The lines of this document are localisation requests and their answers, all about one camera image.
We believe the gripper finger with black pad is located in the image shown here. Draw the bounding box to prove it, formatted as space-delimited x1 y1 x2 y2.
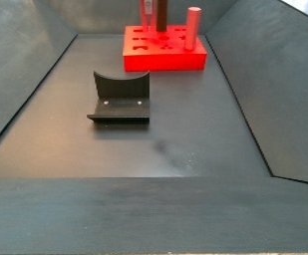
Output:
155 0 167 32

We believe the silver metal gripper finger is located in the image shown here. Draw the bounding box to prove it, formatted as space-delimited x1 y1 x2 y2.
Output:
144 0 154 15

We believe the red double-square peg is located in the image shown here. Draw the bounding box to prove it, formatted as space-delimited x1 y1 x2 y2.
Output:
140 0 155 31

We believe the red peg board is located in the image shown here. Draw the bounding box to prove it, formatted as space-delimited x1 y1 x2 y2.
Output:
123 25 206 72

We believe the red cylinder peg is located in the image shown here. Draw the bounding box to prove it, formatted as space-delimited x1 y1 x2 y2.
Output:
183 7 201 51

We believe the black curved holder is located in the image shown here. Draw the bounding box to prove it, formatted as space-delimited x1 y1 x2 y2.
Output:
87 73 150 123

